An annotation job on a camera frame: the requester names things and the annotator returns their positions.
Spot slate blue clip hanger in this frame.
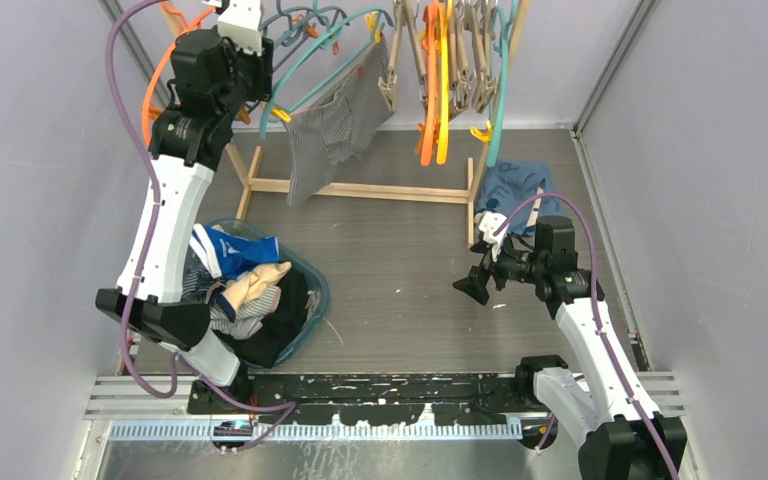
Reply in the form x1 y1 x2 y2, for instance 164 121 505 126
260 0 319 71

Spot grey striped underwear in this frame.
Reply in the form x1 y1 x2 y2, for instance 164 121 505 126
285 41 393 206

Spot orange plastic clip hanger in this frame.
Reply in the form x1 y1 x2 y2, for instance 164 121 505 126
140 1 216 145

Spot blue underwear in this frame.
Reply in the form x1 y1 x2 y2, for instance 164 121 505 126
189 224 280 279

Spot beige underwear with navy trim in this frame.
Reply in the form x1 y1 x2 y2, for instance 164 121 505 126
216 262 292 322

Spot striped navy shorts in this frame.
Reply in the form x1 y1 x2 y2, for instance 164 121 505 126
181 264 226 304

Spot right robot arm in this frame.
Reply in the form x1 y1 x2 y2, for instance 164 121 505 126
453 211 687 479

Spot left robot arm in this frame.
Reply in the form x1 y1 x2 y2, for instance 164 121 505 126
95 28 274 413

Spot orange hanging hanger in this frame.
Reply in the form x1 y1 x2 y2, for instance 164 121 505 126
419 1 441 167

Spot yellow hanging hanger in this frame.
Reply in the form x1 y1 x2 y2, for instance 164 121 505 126
435 1 451 165

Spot right teal hanger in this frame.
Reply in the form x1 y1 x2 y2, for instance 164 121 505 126
468 1 528 168

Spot blue patterned cloth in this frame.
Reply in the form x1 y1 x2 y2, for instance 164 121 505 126
474 160 563 237

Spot beige wooden hangers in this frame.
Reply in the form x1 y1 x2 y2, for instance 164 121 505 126
378 1 478 119

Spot teal laundry basket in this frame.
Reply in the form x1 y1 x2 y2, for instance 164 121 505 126
183 219 330 369

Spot black garment in basket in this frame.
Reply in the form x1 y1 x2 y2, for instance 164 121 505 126
217 268 317 369

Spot grey striped garment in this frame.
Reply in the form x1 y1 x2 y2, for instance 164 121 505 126
209 287 281 340

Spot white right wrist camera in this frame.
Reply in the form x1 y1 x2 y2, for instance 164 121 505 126
474 210 507 260

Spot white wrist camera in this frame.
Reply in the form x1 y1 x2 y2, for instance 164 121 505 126
474 210 507 260
217 0 263 56

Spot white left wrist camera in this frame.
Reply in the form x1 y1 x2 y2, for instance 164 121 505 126
217 0 263 56

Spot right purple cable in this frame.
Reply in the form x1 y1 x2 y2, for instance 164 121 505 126
493 192 680 480

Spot purple cable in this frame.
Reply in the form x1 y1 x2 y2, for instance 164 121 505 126
493 192 680 480
105 0 296 452

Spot wooden hanger rack frame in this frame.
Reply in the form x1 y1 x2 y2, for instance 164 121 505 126
158 0 534 248

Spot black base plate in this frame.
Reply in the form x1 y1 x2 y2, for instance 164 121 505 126
187 372 581 429

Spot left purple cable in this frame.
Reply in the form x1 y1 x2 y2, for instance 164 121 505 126
105 0 296 452

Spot white slotted cable duct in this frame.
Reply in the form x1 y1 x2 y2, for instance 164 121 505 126
108 420 522 442

